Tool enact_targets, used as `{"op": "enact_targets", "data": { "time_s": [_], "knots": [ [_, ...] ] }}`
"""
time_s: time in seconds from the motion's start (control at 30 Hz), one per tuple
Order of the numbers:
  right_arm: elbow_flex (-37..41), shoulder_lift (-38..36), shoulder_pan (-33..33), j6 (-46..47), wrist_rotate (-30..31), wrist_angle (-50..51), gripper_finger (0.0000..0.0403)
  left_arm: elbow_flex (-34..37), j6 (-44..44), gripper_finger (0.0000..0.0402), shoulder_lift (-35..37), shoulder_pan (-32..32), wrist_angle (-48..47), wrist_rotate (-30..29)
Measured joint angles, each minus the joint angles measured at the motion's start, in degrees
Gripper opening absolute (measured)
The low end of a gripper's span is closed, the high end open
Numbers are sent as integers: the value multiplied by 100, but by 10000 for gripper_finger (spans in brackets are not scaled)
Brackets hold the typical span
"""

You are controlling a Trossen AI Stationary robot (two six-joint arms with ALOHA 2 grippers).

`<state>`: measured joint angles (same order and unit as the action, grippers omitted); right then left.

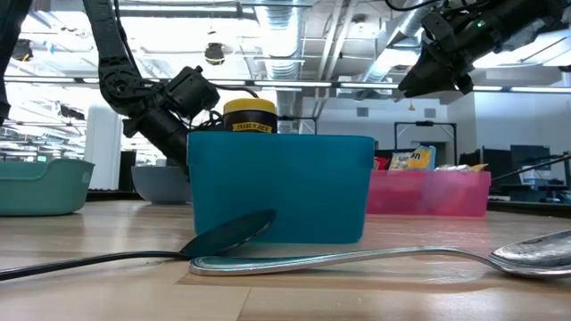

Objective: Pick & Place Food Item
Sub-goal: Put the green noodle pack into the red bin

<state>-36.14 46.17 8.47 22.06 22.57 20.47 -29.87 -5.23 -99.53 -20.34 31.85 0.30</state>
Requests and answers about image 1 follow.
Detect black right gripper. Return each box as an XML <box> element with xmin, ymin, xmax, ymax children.
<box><xmin>398</xmin><ymin>8</ymin><xmax>505</xmax><ymax>99</ymax></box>

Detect blue-edged ramen packet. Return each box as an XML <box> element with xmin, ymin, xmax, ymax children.
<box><xmin>387</xmin><ymin>145</ymin><xmax>437</xmax><ymax>172</ymax></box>

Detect yellow ramen packet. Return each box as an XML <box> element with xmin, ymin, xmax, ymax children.
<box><xmin>435</xmin><ymin>162</ymin><xmax>489</xmax><ymax>174</ymax></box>

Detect red plastic bin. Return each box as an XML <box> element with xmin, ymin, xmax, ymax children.
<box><xmin>366</xmin><ymin>169</ymin><xmax>492</xmax><ymax>218</ymax></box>

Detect yellow-lid seasoning jar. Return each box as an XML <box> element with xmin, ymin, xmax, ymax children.
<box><xmin>221</xmin><ymin>98</ymin><xmax>278</xmax><ymax>135</ymax></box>

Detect dark background monitors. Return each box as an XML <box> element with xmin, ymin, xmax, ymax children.
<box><xmin>459</xmin><ymin>144</ymin><xmax>571</xmax><ymax>179</ymax></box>

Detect long ceiling light strip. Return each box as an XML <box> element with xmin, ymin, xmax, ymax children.
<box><xmin>0</xmin><ymin>76</ymin><xmax>571</xmax><ymax>93</ymax></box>

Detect blue rectangular plastic bin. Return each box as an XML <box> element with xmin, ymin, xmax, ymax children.
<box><xmin>186</xmin><ymin>131</ymin><xmax>376</xmax><ymax>245</ymax></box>

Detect silver metal spoon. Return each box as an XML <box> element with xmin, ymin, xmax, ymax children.
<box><xmin>188</xmin><ymin>229</ymin><xmax>571</xmax><ymax>280</ymax></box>

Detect black ceiling dome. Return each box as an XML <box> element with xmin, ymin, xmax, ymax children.
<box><xmin>203</xmin><ymin>42</ymin><xmax>226</xmax><ymax>66</ymax></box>

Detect black spoon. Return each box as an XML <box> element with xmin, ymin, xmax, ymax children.
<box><xmin>0</xmin><ymin>208</ymin><xmax>277</xmax><ymax>282</ymax></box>

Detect blue round bowl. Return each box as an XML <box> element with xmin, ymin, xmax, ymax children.
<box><xmin>131</xmin><ymin>165</ymin><xmax>193</xmax><ymax>205</ymax></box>

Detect black tall box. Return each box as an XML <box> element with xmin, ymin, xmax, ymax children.
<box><xmin>119</xmin><ymin>150</ymin><xmax>137</xmax><ymax>191</ymax></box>

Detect white pillar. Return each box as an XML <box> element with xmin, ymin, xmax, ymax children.
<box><xmin>84</xmin><ymin>104</ymin><xmax>122</xmax><ymax>191</ymax></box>

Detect teal plastic bin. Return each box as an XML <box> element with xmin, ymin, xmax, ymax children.
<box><xmin>0</xmin><ymin>159</ymin><xmax>95</xmax><ymax>218</ymax></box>

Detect silver ceiling air duct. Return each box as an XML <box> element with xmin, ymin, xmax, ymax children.
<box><xmin>253</xmin><ymin>0</ymin><xmax>309</xmax><ymax>133</ymax></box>

